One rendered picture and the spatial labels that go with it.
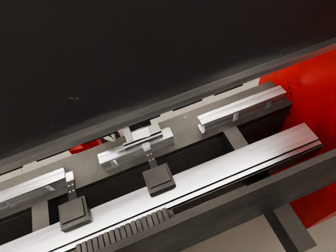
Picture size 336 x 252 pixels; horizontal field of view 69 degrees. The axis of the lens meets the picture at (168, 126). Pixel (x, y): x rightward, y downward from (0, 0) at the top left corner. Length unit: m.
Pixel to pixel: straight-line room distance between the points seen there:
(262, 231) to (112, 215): 1.30
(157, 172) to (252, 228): 1.18
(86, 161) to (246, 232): 1.30
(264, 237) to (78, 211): 1.42
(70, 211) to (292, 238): 0.92
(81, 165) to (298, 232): 1.08
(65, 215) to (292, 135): 1.07
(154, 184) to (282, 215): 0.57
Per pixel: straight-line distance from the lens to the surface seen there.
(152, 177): 1.08
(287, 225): 1.22
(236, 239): 2.07
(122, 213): 1.12
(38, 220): 1.39
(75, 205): 1.15
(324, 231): 2.25
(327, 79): 1.32
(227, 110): 1.34
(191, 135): 1.35
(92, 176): 1.36
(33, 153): 0.75
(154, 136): 1.22
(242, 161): 1.17
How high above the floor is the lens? 2.02
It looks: 55 degrees down
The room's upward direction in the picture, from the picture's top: 11 degrees counter-clockwise
